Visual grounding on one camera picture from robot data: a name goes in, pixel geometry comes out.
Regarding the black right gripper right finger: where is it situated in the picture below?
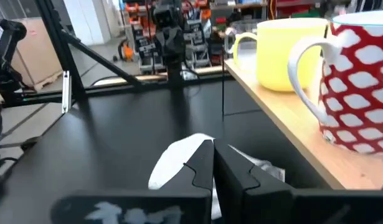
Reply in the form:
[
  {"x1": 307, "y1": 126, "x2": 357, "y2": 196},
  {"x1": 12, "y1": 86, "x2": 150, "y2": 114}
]
[{"x1": 213, "y1": 139, "x2": 383, "y2": 224}]

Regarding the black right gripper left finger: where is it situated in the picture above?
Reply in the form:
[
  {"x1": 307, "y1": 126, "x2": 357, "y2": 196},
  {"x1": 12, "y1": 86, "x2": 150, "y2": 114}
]
[{"x1": 50, "y1": 139, "x2": 214, "y2": 224}]

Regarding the yellow mug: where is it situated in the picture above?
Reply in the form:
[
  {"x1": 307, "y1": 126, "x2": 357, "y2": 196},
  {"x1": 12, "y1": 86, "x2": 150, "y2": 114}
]
[{"x1": 232, "y1": 17, "x2": 329, "y2": 93}]

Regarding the red white patterned mug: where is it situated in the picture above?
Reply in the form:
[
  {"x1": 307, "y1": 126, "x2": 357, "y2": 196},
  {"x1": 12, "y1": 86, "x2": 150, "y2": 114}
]
[{"x1": 286, "y1": 9, "x2": 383, "y2": 156}]

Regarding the white waffle cloth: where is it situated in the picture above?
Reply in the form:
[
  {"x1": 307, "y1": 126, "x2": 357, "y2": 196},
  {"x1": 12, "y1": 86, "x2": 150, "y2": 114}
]
[{"x1": 148, "y1": 133, "x2": 286, "y2": 220}]

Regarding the storage rack with bins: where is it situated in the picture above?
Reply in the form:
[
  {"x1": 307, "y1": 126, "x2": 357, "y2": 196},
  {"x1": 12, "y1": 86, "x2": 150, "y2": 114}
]
[{"x1": 124, "y1": 0, "x2": 270, "y2": 75}]

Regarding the wooden table side board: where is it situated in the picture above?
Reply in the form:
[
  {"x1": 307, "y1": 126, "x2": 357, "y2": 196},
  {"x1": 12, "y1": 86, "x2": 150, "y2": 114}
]
[{"x1": 90, "y1": 65, "x2": 225, "y2": 87}]

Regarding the orange black vacuum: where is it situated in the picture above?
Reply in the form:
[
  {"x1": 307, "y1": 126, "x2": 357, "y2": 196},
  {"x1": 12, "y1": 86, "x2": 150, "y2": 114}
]
[{"x1": 117, "y1": 39, "x2": 135, "y2": 62}]

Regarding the silver metal bar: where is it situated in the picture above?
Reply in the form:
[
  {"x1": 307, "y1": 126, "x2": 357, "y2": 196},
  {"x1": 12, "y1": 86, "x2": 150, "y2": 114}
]
[{"x1": 61, "y1": 70, "x2": 71, "y2": 114}]

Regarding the large cardboard box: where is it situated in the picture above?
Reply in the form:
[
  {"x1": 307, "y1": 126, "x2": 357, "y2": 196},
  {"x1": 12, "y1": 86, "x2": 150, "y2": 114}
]
[{"x1": 9, "y1": 17, "x2": 64, "y2": 91}]

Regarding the wooden shelf with black frame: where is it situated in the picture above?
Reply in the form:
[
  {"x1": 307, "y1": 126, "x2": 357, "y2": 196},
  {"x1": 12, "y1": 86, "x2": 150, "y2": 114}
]
[{"x1": 221, "y1": 46, "x2": 383, "y2": 191}]

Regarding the black aluminium rig frame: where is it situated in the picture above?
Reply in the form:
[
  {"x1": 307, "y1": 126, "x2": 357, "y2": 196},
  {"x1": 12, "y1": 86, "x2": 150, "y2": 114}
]
[{"x1": 21, "y1": 0, "x2": 226, "y2": 108}]

